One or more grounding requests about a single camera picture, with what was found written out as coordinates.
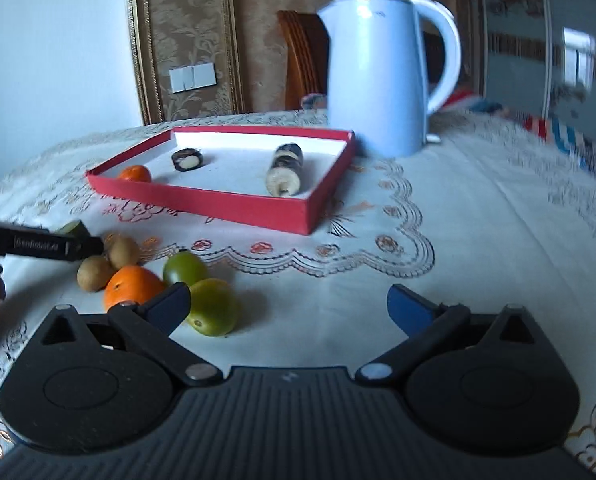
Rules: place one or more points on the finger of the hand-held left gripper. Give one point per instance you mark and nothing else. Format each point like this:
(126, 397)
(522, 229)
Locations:
(85, 247)

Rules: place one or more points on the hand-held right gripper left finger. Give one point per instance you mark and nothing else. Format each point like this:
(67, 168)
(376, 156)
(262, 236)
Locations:
(170, 305)

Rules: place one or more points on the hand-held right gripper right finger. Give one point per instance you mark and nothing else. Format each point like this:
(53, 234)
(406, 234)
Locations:
(407, 307)

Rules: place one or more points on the small dark green fruit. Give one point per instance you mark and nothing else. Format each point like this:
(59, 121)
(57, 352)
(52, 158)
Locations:
(74, 227)

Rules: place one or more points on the small brown fruit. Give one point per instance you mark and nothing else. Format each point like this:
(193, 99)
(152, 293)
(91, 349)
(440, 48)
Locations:
(123, 250)
(94, 272)

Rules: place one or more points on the green tangerine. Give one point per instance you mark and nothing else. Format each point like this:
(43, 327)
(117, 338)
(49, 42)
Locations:
(213, 307)
(185, 267)

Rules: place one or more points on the orange tangerine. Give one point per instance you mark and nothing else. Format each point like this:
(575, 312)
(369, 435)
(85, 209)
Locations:
(130, 287)
(135, 174)

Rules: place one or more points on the red cardboard tray box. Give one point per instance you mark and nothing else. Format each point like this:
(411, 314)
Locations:
(238, 160)

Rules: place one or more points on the cream embroidered tablecloth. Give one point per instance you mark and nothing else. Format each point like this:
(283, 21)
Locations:
(477, 240)

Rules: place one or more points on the white electric kettle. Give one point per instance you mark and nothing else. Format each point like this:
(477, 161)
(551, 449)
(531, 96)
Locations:
(377, 85)

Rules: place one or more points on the pink printed pillow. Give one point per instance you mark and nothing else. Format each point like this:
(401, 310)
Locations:
(313, 101)

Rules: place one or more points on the colourful striped blanket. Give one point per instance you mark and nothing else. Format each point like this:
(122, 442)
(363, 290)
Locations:
(552, 130)

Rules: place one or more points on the brown wooden chair back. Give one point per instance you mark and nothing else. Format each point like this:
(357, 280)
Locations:
(303, 60)

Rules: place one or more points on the glass sliding door wardrobe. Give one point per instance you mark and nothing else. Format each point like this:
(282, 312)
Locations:
(537, 50)

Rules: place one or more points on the white wall switch panel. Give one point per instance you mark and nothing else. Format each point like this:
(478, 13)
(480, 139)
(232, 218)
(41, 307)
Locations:
(193, 77)

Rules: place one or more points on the golden wall panel frame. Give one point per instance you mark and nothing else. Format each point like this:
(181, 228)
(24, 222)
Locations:
(135, 35)

